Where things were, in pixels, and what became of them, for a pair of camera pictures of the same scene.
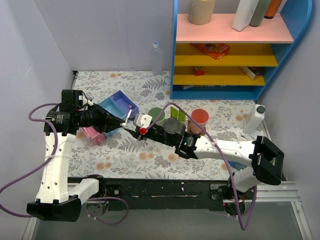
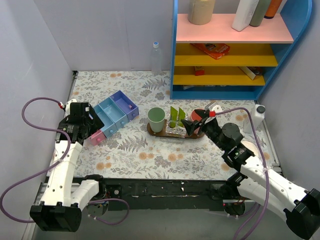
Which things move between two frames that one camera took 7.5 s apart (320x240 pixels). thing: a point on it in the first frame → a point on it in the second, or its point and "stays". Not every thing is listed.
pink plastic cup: (201, 116) stays
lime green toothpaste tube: (174, 113) stays
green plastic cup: (155, 112) stays
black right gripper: (139, 133) → (200, 124)
